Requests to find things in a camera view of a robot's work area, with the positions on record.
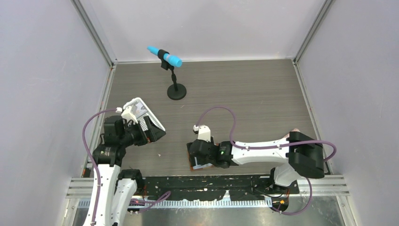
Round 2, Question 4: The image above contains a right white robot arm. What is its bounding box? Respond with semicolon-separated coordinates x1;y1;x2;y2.
187;131;325;193

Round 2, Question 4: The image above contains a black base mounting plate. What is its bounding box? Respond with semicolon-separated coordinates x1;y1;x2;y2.
135;175;299;201

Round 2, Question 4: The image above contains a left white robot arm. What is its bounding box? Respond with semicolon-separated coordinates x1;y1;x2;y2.
84;113;166;226

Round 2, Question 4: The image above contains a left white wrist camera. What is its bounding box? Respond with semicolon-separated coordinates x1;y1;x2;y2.
121;105;138;125

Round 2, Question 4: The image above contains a white perforated plastic basket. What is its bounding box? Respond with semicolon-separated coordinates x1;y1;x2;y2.
124;97;166;131

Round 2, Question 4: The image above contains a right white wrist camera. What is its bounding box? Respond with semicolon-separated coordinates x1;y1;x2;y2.
193;125;211;142

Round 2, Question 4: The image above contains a brown leather card holder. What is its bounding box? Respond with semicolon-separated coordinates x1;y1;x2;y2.
187;143;219;171

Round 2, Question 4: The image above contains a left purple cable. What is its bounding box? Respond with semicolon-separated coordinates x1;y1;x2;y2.
82;107;172;226

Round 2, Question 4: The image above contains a blue toy microphone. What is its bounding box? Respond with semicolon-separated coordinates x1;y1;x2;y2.
147;46;183;70

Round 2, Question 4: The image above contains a black microphone stand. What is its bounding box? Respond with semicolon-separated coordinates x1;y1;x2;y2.
166;67;187;100

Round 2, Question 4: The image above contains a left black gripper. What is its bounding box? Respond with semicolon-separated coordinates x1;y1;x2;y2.
120;115;165;147

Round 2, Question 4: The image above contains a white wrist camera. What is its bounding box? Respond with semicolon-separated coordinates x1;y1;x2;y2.
121;105;138;125
193;125;211;142

